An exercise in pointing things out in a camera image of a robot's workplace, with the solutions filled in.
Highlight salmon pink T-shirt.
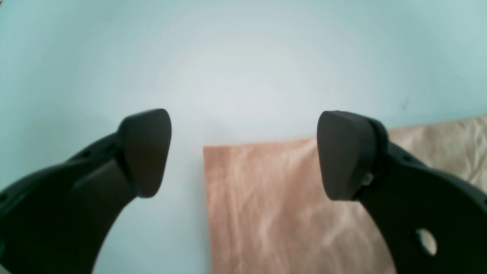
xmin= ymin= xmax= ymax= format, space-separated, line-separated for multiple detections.
xmin=203 ymin=116 xmax=486 ymax=274

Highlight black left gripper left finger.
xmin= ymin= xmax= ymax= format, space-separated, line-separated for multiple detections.
xmin=0 ymin=109 xmax=172 ymax=274

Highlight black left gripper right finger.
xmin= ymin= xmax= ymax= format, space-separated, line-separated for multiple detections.
xmin=317 ymin=111 xmax=487 ymax=274

